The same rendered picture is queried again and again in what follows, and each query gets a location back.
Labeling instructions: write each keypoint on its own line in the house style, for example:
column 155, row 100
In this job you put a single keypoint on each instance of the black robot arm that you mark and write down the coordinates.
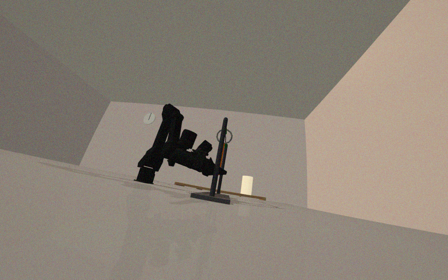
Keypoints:
column 174, row 149

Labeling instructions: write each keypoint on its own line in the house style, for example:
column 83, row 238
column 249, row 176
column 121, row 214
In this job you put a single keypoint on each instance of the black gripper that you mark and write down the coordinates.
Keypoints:
column 200, row 163

